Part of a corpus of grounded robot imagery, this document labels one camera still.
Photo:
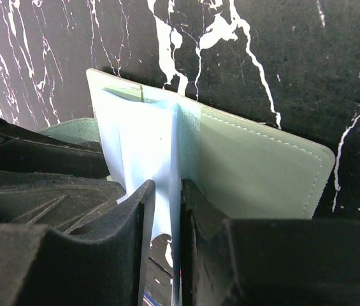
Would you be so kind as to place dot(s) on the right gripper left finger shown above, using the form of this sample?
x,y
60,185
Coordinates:
x,y
104,265

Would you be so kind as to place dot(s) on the green card holder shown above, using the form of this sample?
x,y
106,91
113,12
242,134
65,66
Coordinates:
x,y
244,168

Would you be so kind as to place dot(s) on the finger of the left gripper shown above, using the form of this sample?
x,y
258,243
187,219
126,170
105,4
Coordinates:
x,y
25,151
64,202

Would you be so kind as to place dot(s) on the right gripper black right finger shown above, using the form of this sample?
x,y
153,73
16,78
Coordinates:
x,y
226,261

